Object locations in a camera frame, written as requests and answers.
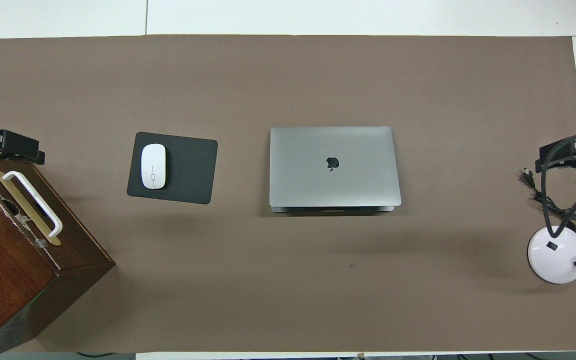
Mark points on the silver grey laptop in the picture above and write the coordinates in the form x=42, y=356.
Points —
x=333, y=167

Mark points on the dark wooden box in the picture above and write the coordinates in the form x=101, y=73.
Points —
x=3, y=260

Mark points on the brown table mat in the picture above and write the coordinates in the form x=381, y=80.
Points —
x=288, y=280

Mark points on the black mouse pad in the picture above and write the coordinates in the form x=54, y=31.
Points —
x=190, y=170

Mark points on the gold metal plate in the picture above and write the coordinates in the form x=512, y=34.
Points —
x=50, y=236

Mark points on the white desk lamp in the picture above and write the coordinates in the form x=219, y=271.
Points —
x=555, y=257

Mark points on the white computer mouse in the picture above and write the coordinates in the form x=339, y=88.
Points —
x=153, y=166

